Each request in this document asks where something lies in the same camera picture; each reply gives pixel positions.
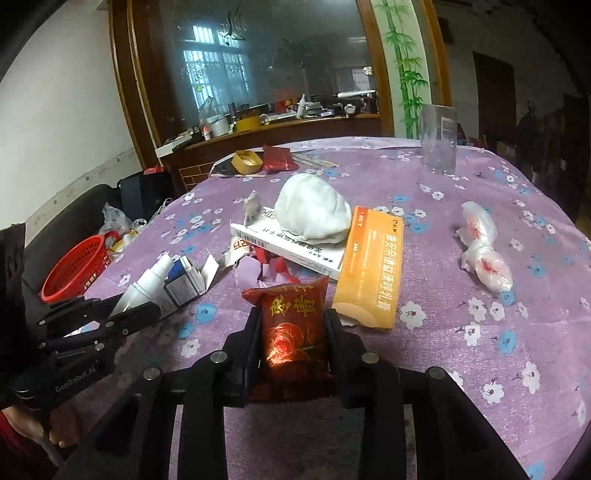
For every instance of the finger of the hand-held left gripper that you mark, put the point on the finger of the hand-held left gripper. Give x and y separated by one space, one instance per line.
69 311
134 318

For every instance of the person's left hand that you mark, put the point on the person's left hand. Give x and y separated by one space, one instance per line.
57 431

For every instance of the red plastic basket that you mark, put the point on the red plastic basket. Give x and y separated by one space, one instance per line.
74 272

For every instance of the orange medicine box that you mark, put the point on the orange medicine box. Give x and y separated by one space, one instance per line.
369 272

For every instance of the white book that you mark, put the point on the white book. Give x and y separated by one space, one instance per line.
286 247

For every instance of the small grey crumpled wrapper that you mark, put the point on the small grey crumpled wrapper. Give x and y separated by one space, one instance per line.
252 207

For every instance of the torn pink paper scraps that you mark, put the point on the torn pink paper scraps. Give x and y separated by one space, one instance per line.
258 272

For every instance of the small white bottle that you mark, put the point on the small white bottle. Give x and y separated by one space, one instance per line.
302 105

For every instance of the dark red pouch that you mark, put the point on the dark red pouch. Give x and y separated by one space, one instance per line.
278 159

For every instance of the yellow round tin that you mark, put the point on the yellow round tin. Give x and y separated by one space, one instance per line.
247 162

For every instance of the dark wooden door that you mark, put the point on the dark wooden door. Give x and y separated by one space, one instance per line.
494 97

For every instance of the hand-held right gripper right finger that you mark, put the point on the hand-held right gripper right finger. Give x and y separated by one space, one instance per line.
334 355

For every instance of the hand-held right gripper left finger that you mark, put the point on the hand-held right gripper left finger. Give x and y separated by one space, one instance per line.
247 355

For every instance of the bamboo painted panel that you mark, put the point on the bamboo painted panel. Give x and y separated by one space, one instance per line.
406 69

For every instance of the red snack packet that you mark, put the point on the red snack packet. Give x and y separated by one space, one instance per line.
288 323

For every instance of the wooden glass partition cabinet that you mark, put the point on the wooden glass partition cabinet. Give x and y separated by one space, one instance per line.
138 92

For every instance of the yellow box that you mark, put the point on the yellow box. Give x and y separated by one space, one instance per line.
248 124

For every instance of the clear glass mug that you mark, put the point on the clear glass mug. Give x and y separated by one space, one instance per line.
437 138

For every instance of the purple floral tablecloth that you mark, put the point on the purple floral tablecloth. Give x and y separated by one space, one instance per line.
438 369

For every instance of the clear plastic bag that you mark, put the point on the clear plastic bag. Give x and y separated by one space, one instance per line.
482 249
115 219

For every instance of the wooden chopsticks in wrapper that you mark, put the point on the wooden chopsticks in wrapper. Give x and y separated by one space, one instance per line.
311 161

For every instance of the black card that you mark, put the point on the black card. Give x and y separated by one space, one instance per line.
221 168

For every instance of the white spray bottle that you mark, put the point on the white spray bottle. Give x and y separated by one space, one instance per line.
143 286

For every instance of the white crumpled bag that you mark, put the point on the white crumpled bag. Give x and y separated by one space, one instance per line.
311 210

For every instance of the small blue white box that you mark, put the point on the small blue white box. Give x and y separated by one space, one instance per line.
184 284

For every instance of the black bag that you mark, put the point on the black bag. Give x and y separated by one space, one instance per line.
145 194

